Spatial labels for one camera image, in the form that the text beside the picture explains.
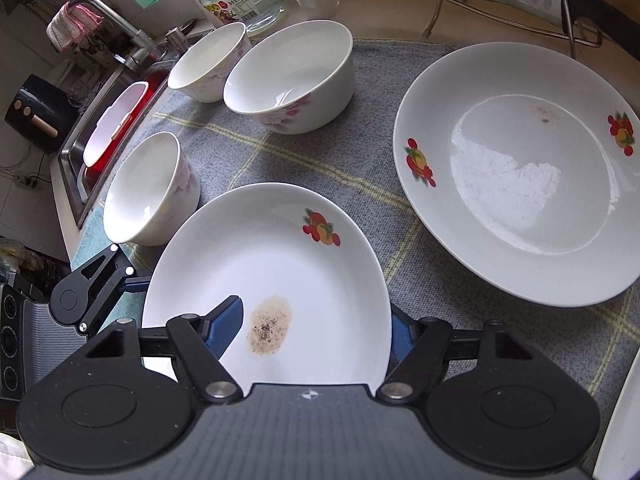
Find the chrome faucet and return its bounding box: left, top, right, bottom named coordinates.
left=75, top=0, right=166, bottom=71

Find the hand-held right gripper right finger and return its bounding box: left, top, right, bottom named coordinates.
left=375, top=305, right=533, bottom=403

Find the white plastic tray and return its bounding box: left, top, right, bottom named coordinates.
left=82, top=81, right=149, bottom=167

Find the red plastic basin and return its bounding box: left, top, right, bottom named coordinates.
left=82, top=72, right=168, bottom=181

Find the small white fruit-print plate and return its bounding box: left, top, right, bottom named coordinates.
left=141, top=182, right=393, bottom=388

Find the large white fruit-print plate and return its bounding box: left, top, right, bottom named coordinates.
left=392, top=42, right=640, bottom=307

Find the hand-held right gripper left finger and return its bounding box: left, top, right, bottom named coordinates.
left=87, top=295, right=246, bottom=403

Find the grey and teal checked towel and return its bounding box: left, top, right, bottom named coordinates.
left=70, top=37, right=640, bottom=413

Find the large white floral bowl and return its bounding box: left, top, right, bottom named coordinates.
left=222, top=20, right=355, bottom=135

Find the metal wire rack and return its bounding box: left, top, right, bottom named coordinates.
left=420, top=0, right=603, bottom=58

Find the pink and white cloth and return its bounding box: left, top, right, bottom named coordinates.
left=46, top=2, right=106, bottom=53

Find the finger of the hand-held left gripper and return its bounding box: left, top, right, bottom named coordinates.
left=70, top=244, right=153, bottom=337

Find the black air fryer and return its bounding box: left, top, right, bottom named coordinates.
left=5, top=74, right=73, bottom=156

